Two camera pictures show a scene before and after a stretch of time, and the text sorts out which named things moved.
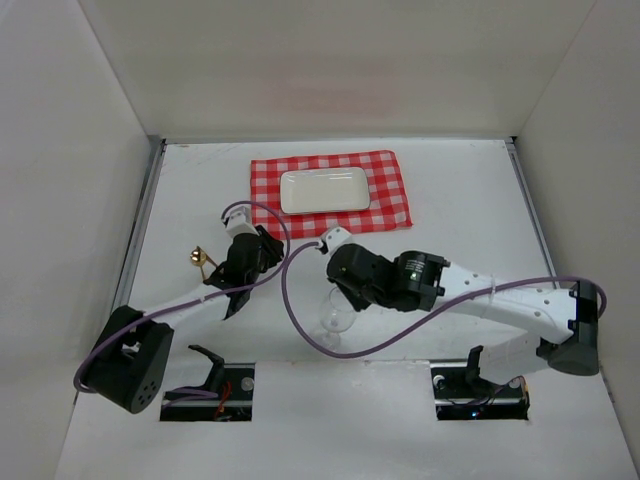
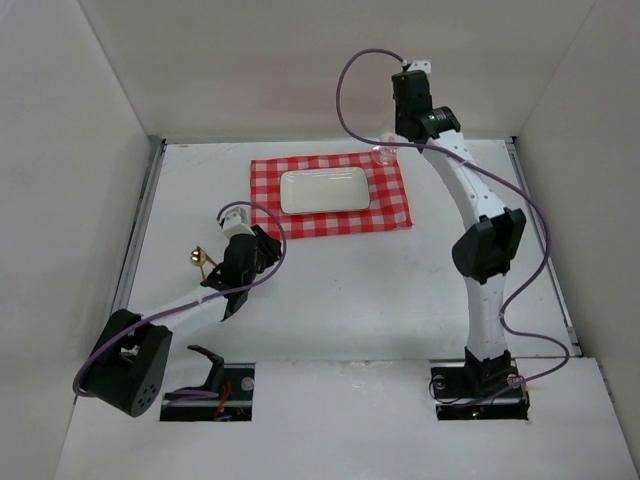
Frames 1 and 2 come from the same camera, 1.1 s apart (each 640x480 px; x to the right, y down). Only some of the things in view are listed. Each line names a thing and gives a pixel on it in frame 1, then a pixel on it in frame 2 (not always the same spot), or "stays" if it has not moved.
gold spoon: [198, 257] stays
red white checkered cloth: [317, 193] stays
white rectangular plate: [324, 190] stays
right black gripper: [350, 288] to [410, 85]
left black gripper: [232, 282] stays
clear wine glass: [337, 315] to [387, 155]
